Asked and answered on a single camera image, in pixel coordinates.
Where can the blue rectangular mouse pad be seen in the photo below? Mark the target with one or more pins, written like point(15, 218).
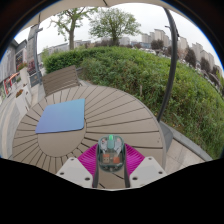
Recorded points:
point(61, 116)

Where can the sparse-leaved tree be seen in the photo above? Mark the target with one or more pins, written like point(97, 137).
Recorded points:
point(71, 30)

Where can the dense green tree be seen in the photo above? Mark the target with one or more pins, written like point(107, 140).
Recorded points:
point(113, 25)

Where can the beige parasol canopy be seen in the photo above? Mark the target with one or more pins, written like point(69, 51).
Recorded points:
point(66, 5)

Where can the transparent green computer mouse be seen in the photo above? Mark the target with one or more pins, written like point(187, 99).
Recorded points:
point(111, 154)

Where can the slatted brown outdoor chair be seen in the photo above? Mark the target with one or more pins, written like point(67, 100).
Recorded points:
point(60, 80)

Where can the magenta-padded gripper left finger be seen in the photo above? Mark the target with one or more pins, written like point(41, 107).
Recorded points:
point(87, 161)

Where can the white planter box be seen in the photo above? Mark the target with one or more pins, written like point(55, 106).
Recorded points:
point(23, 101)

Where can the group of apartment buildings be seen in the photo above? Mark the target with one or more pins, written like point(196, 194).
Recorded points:
point(186, 48)

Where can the grey sign pillar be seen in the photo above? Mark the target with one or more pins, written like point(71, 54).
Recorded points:
point(32, 50)

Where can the dark curved parasol pole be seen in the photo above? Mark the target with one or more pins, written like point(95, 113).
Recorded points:
point(172, 60)

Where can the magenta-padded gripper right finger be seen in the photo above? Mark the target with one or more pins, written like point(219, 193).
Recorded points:
point(135, 161)

